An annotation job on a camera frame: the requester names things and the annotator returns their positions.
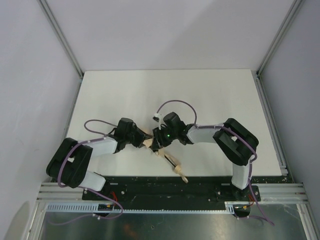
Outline beige and black folding umbrella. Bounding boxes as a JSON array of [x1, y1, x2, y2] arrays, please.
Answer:
[[142, 138, 189, 184]]

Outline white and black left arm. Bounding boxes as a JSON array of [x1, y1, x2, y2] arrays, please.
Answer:
[[46, 117, 153, 192]]

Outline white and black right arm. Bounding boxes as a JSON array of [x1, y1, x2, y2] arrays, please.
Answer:
[[150, 112, 259, 200]]

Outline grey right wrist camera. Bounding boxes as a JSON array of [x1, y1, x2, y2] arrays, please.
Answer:
[[152, 112, 164, 129]]

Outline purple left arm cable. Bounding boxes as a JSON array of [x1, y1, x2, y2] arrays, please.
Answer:
[[47, 119, 118, 226]]

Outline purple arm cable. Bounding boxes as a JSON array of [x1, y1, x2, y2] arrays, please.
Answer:
[[47, 119, 118, 226], [156, 100, 276, 227]]

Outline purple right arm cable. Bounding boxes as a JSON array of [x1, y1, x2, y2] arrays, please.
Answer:
[[156, 100, 276, 227]]

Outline grey slotted cable duct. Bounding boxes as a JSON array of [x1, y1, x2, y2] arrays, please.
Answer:
[[44, 201, 253, 215]]

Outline aluminium extrusion bracket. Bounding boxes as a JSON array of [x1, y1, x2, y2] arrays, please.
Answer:
[[256, 183, 308, 204]]

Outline left aluminium frame post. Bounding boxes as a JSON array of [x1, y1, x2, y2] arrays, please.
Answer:
[[37, 0, 84, 80]]

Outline aluminium frame post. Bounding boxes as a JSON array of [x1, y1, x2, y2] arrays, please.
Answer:
[[256, 0, 306, 75], [37, 0, 84, 80]]

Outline right aluminium frame post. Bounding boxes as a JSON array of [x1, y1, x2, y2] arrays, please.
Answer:
[[256, 0, 306, 75]]

